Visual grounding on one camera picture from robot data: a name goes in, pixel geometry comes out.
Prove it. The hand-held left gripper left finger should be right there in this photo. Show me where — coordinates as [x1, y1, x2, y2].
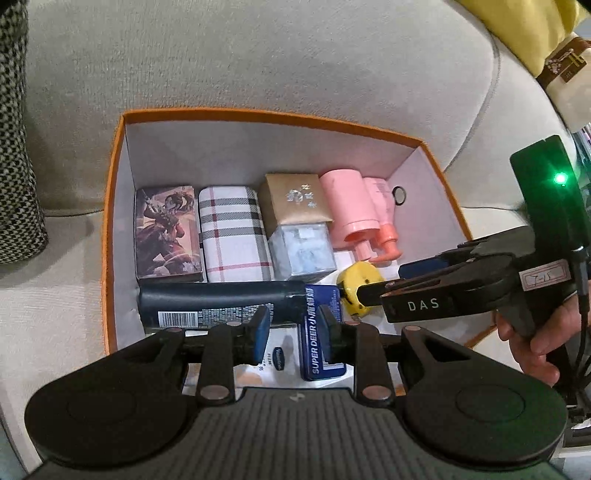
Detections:
[113, 305, 271, 402]

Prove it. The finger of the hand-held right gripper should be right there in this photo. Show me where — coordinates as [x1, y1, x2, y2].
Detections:
[398, 237, 518, 280]
[355, 261, 520, 324]

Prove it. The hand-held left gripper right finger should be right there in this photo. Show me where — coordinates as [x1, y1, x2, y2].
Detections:
[318, 305, 481, 401]

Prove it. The blue rectangular box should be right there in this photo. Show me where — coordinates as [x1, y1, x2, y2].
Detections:
[299, 284, 345, 381]

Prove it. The white lotion tube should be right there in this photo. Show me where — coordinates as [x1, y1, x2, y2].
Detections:
[182, 323, 301, 395]

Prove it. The yellow round toy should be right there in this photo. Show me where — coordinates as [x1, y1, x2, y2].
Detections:
[336, 261, 386, 315]

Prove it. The dark shampoo bottle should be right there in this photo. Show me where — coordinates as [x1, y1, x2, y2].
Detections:
[139, 281, 308, 337]

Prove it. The pink pump bottle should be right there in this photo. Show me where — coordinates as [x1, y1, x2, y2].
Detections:
[362, 176, 403, 264]

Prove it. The clear plastic box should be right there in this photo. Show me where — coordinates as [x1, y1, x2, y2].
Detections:
[268, 222, 337, 281]

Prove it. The pink cylindrical bottle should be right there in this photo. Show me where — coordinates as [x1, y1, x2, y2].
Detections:
[320, 169, 382, 261]

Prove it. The plaid box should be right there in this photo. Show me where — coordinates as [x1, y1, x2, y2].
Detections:
[198, 185, 274, 283]

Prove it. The illustrated card box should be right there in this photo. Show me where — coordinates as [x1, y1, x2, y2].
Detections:
[134, 185, 205, 282]

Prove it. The gold paper box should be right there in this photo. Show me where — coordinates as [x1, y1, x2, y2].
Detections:
[257, 173, 333, 227]

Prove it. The orange cardboard box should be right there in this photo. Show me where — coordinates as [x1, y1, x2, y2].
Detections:
[100, 107, 499, 398]

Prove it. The person's right hand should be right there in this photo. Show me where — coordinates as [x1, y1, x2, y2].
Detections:
[498, 300, 589, 386]

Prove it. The cream mini suitcase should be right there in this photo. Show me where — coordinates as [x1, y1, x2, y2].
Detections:
[536, 32, 591, 134]

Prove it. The yellow pillow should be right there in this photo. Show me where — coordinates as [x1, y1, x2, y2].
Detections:
[455, 0, 580, 79]

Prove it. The beige sofa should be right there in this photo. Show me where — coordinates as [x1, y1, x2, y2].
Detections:
[0, 0, 591, 480]

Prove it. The houndstooth pillow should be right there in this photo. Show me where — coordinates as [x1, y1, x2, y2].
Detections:
[0, 0, 49, 265]

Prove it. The black cable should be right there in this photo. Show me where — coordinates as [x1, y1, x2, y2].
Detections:
[561, 247, 591, 416]

